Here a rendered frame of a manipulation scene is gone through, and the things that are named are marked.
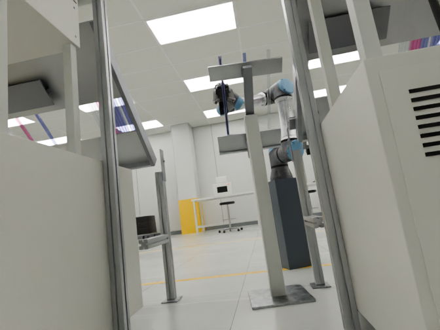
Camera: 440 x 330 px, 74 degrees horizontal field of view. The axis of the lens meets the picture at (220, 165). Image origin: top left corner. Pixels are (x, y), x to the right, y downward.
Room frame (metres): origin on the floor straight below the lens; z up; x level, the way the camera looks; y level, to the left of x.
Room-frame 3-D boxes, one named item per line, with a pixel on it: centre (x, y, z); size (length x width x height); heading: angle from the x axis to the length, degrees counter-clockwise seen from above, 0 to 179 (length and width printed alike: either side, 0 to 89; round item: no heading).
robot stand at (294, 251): (1.93, -0.40, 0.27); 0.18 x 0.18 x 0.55; 14
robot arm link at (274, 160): (1.93, -0.40, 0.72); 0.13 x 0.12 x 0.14; 28
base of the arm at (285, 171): (1.93, -0.40, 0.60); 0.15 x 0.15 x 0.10
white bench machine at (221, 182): (6.95, 0.02, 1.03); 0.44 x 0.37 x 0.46; 88
